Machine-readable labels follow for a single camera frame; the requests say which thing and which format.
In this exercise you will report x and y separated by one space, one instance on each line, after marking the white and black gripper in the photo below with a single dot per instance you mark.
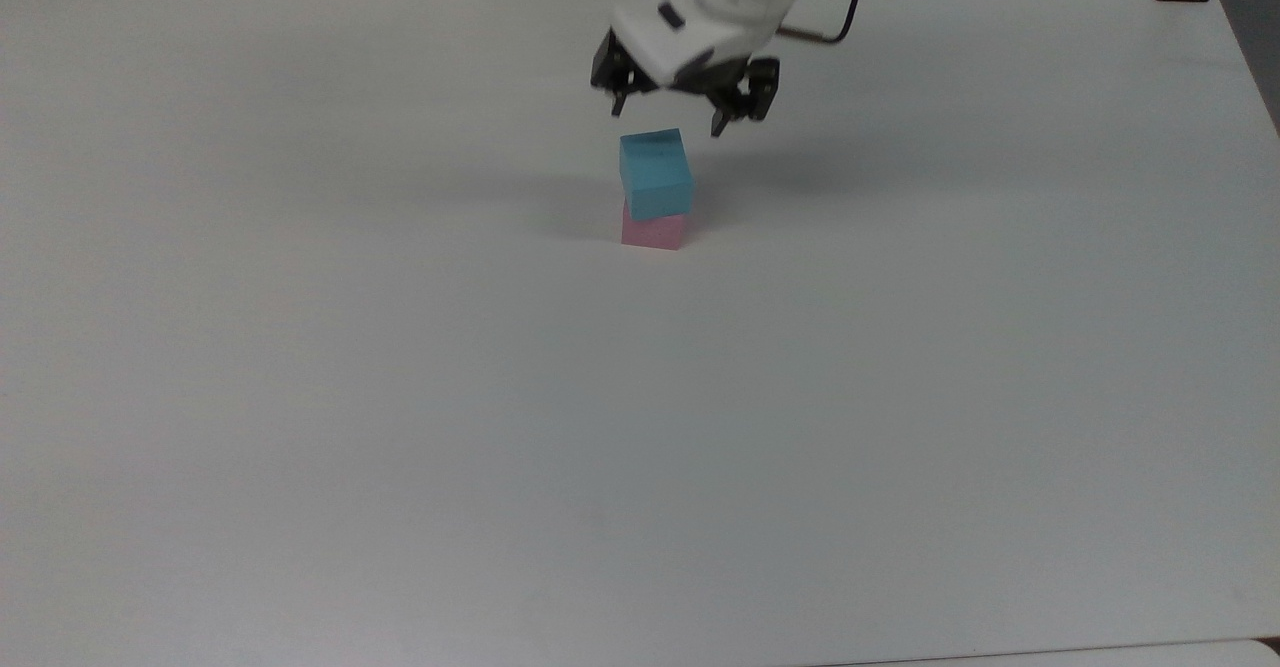
690 42

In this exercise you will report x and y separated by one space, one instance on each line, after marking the blue foam cube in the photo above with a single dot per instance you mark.
655 172

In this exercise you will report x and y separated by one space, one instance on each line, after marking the pink foam cube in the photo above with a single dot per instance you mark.
655 232

